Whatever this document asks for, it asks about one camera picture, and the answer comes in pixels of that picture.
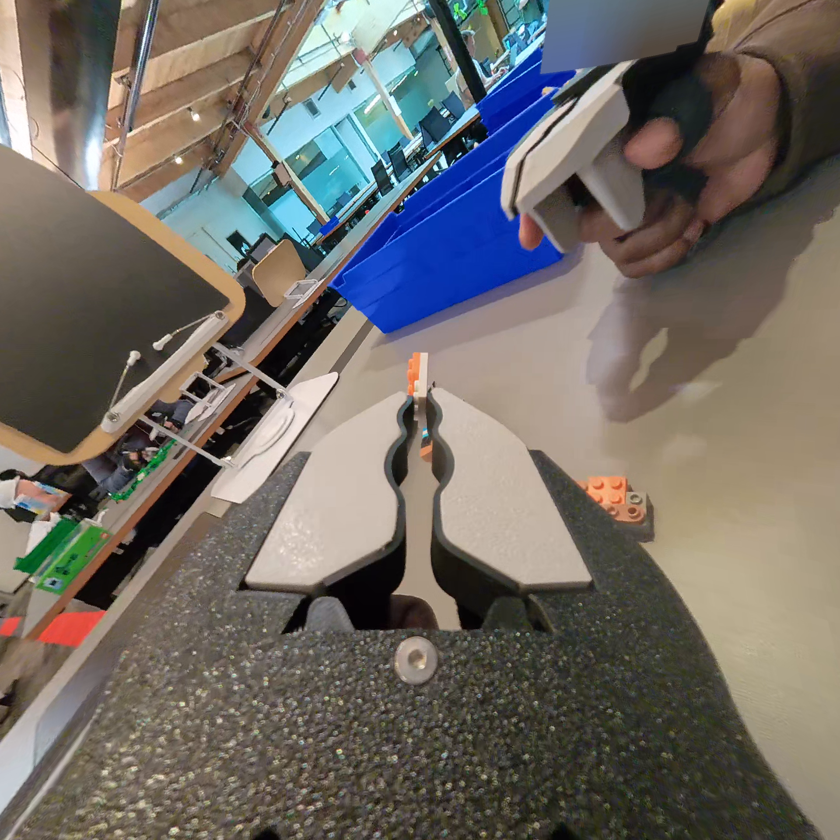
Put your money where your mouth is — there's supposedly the green toy brick foliage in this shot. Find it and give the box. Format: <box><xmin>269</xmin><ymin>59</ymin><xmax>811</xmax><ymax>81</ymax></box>
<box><xmin>108</xmin><ymin>438</ymin><xmax>178</xmax><ymax>505</ymax></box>

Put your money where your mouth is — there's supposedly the grey desk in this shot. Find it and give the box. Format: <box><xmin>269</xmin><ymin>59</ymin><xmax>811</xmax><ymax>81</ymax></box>
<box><xmin>0</xmin><ymin>157</ymin><xmax>840</xmax><ymax>840</ymax></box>

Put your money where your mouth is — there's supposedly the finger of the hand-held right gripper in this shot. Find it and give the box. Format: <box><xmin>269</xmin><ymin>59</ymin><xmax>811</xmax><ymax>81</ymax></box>
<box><xmin>500</xmin><ymin>62</ymin><xmax>629</xmax><ymax>215</ymax></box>
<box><xmin>517</xmin><ymin>66</ymin><xmax>631</xmax><ymax>215</ymax></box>

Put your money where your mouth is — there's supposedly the dark ceiling pipe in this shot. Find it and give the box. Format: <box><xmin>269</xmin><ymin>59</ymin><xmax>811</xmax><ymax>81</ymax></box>
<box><xmin>36</xmin><ymin>0</ymin><xmax>126</xmax><ymax>193</ymax></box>

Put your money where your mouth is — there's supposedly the small orange toy brick assembly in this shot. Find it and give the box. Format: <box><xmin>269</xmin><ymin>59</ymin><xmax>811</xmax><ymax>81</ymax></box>
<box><xmin>576</xmin><ymin>474</ymin><xmax>656</xmax><ymax>544</ymax></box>

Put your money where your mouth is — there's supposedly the colourful printed box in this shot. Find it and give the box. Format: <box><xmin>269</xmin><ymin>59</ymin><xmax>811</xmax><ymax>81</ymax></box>
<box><xmin>0</xmin><ymin>469</ymin><xmax>73</xmax><ymax>526</ymax></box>

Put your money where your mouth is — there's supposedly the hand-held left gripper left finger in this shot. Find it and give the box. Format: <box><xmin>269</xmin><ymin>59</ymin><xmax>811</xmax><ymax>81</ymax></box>
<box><xmin>244</xmin><ymin>392</ymin><xmax>410</xmax><ymax>631</ymax></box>

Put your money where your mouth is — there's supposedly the green box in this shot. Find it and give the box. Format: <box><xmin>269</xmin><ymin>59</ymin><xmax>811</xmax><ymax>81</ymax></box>
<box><xmin>14</xmin><ymin>515</ymin><xmax>112</xmax><ymax>595</ymax></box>

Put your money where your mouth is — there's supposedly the monitor with white stand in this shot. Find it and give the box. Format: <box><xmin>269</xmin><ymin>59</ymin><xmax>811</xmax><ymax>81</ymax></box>
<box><xmin>0</xmin><ymin>144</ymin><xmax>247</xmax><ymax>467</ymax></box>

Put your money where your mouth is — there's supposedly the person's right hand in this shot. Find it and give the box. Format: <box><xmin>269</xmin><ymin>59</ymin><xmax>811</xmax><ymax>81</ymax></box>
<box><xmin>517</xmin><ymin>52</ymin><xmax>783</xmax><ymax>280</ymax></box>

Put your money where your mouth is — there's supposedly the row of black office chairs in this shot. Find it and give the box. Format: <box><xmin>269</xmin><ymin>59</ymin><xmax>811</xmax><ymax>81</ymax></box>
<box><xmin>367</xmin><ymin>92</ymin><xmax>473</xmax><ymax>198</ymax></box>

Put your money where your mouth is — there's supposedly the black pole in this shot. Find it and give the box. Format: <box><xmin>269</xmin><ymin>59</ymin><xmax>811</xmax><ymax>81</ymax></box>
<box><xmin>428</xmin><ymin>0</ymin><xmax>490</xmax><ymax>106</ymax></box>

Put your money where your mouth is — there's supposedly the blue plastic bin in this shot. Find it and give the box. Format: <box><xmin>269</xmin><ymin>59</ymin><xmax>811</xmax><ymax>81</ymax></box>
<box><xmin>328</xmin><ymin>82</ymin><xmax>581</xmax><ymax>334</ymax></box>
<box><xmin>476</xmin><ymin>33</ymin><xmax>578</xmax><ymax>132</ymax></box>

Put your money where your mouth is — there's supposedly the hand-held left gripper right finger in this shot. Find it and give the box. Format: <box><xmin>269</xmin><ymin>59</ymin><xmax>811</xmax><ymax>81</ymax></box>
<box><xmin>430</xmin><ymin>387</ymin><xmax>595</xmax><ymax>630</ymax></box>

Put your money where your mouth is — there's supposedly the red flat object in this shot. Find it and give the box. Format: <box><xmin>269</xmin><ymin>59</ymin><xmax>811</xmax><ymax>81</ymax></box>
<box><xmin>0</xmin><ymin>609</ymin><xmax>107</xmax><ymax>644</ymax></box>

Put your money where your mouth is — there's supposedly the curved plywood board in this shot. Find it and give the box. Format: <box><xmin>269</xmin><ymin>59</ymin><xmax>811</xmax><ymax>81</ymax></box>
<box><xmin>251</xmin><ymin>239</ymin><xmax>308</xmax><ymax>308</ymax></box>

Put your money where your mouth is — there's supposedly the person's right forearm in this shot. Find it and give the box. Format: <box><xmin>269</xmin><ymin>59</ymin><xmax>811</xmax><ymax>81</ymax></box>
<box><xmin>712</xmin><ymin>0</ymin><xmax>840</xmax><ymax>198</ymax></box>

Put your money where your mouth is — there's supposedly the wood-edged background table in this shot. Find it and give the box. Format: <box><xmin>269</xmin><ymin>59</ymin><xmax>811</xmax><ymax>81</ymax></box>
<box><xmin>20</xmin><ymin>105</ymin><xmax>487</xmax><ymax>641</ymax></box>

